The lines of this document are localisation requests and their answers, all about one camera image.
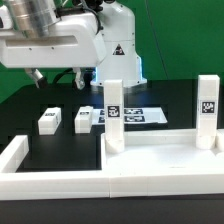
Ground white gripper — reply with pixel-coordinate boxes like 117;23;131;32
0;13;106;90

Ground white desk tabletop tray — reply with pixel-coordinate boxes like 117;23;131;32
101;129;224;175

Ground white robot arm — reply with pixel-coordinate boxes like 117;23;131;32
0;0;147;89

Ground marker tag sheet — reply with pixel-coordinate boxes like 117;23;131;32
92;107;167;125

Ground white left fence bar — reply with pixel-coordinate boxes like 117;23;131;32
0;135;29;173

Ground white fence bar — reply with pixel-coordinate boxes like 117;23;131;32
0;135;29;173
0;169;224;201

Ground white front fence bar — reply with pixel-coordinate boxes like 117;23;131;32
0;169;224;201

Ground black cable on table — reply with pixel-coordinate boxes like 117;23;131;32
52;67;76;84

